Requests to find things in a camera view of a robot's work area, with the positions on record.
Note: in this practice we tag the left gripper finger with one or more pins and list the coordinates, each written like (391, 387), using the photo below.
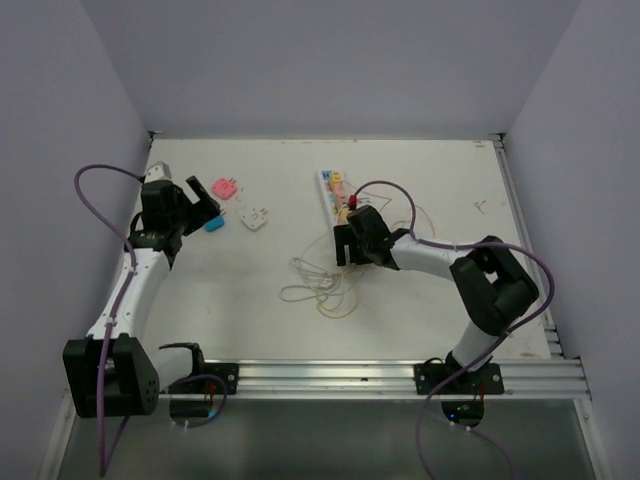
(176, 195)
(205, 208)

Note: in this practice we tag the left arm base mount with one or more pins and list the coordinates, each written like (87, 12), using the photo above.
(215, 378)

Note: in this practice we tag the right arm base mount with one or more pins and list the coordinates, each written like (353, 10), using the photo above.
(434, 376)

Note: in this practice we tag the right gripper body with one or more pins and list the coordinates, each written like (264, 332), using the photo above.
(364, 243)

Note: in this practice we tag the pink cube plug far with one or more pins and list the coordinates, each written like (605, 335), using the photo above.
(339, 190)

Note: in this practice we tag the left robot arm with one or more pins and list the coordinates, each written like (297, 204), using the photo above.
(109, 372)

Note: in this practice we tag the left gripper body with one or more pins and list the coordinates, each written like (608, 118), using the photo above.
(188, 218)

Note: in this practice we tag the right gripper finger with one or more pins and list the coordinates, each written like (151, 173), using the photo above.
(345, 247)
(356, 254)

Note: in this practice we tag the white power strip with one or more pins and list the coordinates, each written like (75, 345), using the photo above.
(330, 209)

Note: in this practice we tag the blue plug adapter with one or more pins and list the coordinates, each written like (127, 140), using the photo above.
(214, 224)

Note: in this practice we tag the aluminium front rail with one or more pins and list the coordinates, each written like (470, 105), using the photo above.
(538, 379)

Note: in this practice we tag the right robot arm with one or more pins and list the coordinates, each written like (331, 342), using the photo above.
(493, 286)

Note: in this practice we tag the pink plug adapter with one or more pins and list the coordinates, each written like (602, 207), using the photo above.
(224, 188)

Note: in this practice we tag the white plug adapter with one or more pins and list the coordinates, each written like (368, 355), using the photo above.
(253, 218)

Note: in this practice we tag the yellow cube plug near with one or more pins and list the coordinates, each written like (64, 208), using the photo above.
(342, 216)

